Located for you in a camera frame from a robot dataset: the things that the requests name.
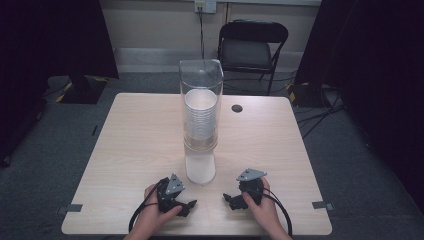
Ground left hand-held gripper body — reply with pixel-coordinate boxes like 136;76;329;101
156;173;186;214

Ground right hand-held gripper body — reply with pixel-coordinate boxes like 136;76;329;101
236;168;268;205

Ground person's left hand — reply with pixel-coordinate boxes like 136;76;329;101
135;184;184;235

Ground person's right hand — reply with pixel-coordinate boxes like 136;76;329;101
242;176;287;235

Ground white paper cup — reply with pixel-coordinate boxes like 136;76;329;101
184;150;217;185

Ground grey tape strip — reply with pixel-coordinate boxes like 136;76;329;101
56;203;84;215
311;200;335;211

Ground stack of white paper cups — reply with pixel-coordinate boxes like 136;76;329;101
183;88;219;141

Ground black stand base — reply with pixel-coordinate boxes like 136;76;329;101
55;75;110;105
286;80;333;109

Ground clear plastic cup dispenser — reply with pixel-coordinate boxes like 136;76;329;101
178;58;225;185

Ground black folding chair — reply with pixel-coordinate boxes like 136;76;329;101
217;19;290;97

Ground dark curtain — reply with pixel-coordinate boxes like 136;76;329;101
294;0;424;214
0;0;120;168

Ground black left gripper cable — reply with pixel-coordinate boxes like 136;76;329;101
128;177;169;234

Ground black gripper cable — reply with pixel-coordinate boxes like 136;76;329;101
262;187;294;238
128;177;169;234

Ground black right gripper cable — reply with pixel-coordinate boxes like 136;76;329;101
262;187;294;238

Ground black floor cables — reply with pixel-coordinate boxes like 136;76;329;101
294;84;346;139

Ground black power cable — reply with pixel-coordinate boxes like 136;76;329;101
198;5;207;62

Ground white wall outlet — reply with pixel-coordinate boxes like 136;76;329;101
194;0;218;15

